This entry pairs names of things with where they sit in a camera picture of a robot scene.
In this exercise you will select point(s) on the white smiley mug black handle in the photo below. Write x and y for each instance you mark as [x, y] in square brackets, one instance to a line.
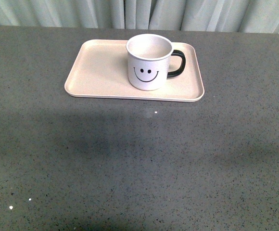
[148, 61]

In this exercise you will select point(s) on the beige rectangular plastic tray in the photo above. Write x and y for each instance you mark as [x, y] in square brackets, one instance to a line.
[100, 71]

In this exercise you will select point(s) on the pale green pleated curtain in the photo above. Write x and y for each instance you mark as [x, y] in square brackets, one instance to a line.
[246, 16]

